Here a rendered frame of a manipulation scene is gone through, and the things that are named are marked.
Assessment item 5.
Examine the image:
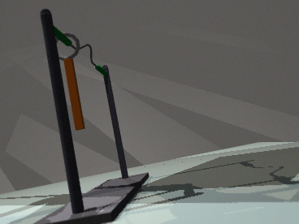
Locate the orange handle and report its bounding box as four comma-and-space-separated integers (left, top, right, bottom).
58, 32, 85, 130

